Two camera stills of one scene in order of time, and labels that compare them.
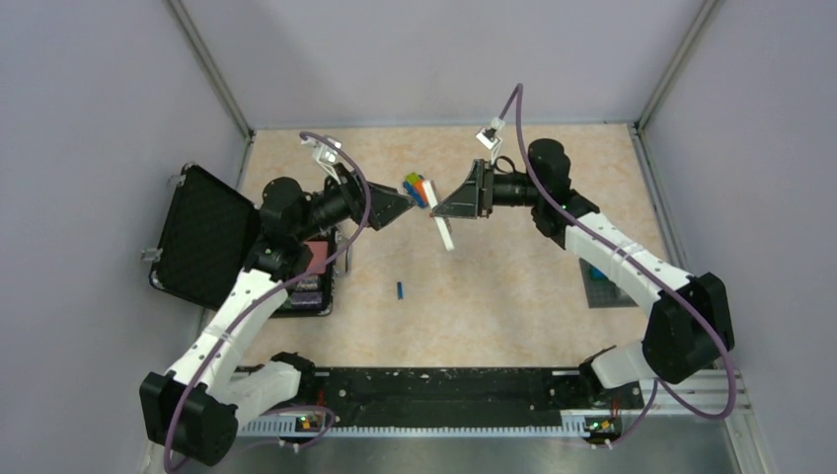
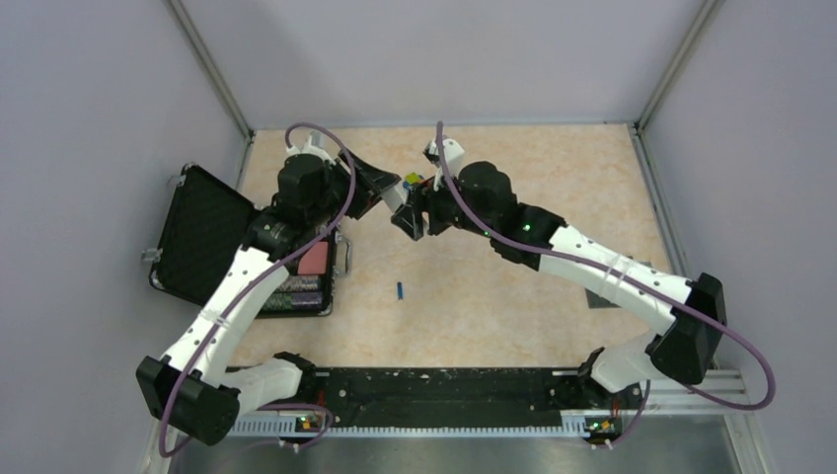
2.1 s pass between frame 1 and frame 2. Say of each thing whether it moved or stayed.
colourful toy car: stayed
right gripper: moved
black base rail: stayed
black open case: stayed
